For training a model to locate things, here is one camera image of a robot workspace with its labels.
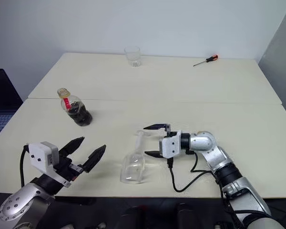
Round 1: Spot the orange black handled screwdriver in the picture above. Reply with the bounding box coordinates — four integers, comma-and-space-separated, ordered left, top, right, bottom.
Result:
193, 54, 219, 67

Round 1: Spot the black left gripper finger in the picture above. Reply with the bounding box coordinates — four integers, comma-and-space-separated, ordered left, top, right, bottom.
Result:
59, 136, 85, 159
82, 144, 107, 173

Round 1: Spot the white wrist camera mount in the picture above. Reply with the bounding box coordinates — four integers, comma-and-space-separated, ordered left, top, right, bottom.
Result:
27, 141, 72, 188
158, 130, 182, 159

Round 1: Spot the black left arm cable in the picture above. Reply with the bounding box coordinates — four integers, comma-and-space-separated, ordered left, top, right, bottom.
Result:
19, 144, 31, 188

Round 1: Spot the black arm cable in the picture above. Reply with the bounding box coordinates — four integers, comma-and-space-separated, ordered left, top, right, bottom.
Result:
166, 152, 232, 206
19, 144, 31, 188

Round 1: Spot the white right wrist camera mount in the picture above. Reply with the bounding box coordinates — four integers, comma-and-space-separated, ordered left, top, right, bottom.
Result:
158, 130, 182, 159

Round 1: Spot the plastic cola bottle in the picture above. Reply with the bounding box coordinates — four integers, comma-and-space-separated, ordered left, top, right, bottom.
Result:
57, 87, 93, 126

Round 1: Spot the clear wine glass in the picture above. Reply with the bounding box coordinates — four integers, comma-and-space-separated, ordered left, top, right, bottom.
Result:
120, 130, 150, 185

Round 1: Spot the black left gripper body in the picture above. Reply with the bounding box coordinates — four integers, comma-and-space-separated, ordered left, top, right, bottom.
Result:
53, 154, 84, 185

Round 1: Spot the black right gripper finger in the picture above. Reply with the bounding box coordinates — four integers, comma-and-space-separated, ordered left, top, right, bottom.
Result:
144, 150, 163, 159
143, 123, 171, 137

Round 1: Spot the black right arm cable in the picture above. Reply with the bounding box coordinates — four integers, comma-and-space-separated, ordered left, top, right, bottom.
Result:
166, 152, 232, 206

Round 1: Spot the grey partition panel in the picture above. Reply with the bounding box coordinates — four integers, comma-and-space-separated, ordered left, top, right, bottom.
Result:
257, 0, 286, 127

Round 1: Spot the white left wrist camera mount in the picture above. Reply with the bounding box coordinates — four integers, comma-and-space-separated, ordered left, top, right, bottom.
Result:
27, 141, 72, 188

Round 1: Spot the clear glass tumbler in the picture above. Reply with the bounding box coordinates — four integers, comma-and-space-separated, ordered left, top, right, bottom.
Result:
123, 46, 143, 68

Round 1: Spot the dark laptop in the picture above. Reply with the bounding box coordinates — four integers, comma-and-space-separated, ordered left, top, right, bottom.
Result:
0, 69, 24, 144

